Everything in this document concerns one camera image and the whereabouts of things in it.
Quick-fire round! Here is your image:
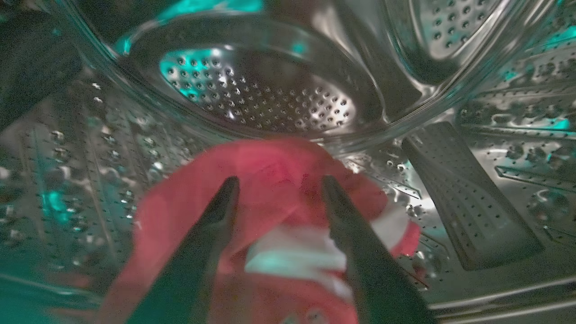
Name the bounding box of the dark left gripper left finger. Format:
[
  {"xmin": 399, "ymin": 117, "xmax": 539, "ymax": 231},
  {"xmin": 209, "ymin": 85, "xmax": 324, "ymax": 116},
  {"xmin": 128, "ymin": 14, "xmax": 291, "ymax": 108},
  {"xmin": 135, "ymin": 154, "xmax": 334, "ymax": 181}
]
[{"xmin": 128, "ymin": 175, "xmax": 240, "ymax": 324}]

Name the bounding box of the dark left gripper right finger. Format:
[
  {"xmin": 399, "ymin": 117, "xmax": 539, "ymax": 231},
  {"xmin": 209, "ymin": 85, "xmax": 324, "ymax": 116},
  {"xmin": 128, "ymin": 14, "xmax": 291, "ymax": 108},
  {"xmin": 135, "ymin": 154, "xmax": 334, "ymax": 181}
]
[{"xmin": 320, "ymin": 175, "xmax": 437, "ymax": 324}]

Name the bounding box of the red garment with white stripes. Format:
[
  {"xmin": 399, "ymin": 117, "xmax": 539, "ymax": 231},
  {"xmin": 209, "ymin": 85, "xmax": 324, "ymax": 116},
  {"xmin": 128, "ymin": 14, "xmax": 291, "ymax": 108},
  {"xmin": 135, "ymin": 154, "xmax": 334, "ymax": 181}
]
[{"xmin": 92, "ymin": 137, "xmax": 421, "ymax": 324}]

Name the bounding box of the white washing machine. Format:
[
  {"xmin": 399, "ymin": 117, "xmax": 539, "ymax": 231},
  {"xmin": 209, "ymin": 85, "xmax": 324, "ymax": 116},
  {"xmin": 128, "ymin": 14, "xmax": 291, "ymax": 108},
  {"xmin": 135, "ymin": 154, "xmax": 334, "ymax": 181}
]
[{"xmin": 0, "ymin": 0, "xmax": 576, "ymax": 324}]

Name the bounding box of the grey drum lifter paddle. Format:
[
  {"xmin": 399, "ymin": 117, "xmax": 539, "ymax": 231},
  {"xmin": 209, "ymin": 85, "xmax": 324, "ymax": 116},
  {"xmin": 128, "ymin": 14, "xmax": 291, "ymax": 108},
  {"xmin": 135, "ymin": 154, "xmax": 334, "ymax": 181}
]
[{"xmin": 401, "ymin": 121, "xmax": 544, "ymax": 270}]

